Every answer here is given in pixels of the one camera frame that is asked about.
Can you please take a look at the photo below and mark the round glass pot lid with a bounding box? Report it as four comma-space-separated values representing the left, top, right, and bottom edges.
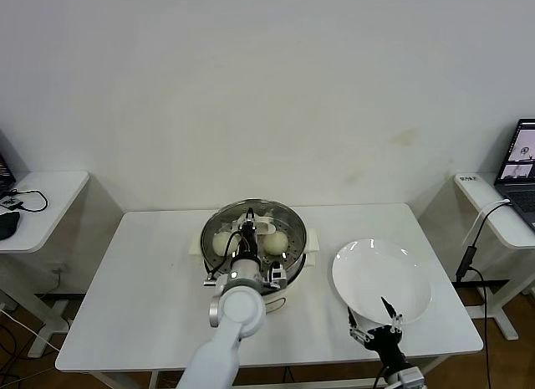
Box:
200, 198, 307, 277

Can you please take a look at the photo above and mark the black cable with adapter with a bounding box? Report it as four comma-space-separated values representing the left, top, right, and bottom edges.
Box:
454, 201, 511, 389

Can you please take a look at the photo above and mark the white round plate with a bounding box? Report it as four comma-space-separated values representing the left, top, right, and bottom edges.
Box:
331, 237, 432, 325

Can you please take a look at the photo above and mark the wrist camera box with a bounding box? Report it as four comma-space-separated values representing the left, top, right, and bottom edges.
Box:
267, 261, 290, 290
393, 366, 424, 389

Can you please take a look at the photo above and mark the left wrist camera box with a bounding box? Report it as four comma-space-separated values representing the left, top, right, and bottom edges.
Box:
267, 261, 290, 290

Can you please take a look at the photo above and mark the thin black looped cable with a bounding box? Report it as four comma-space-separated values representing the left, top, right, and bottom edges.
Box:
6, 189, 48, 214

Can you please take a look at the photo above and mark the grey laptop with dark screen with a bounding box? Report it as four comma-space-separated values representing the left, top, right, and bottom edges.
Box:
492, 117, 535, 233

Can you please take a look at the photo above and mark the black computer mouse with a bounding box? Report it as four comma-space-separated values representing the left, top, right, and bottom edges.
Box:
0, 211, 21, 241

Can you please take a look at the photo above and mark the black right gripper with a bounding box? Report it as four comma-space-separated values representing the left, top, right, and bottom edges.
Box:
345, 295, 407, 370

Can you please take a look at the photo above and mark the white steamed baozi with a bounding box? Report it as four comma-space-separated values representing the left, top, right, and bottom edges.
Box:
263, 232, 289, 257
211, 232, 233, 257

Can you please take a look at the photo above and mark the stainless steel steamer basket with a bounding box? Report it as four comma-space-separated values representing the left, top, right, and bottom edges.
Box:
186, 199, 322, 284

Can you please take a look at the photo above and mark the white laptop cable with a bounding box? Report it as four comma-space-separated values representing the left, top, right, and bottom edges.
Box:
461, 198, 511, 246

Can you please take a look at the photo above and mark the cream electric cooker base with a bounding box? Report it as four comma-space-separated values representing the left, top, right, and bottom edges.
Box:
202, 254, 317, 319

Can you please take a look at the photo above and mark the laptop screen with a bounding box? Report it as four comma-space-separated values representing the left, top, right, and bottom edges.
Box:
0, 129, 17, 193

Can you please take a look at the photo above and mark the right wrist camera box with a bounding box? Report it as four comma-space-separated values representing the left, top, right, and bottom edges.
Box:
393, 366, 424, 389

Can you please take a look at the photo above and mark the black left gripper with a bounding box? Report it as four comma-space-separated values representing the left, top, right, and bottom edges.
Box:
237, 207, 259, 263

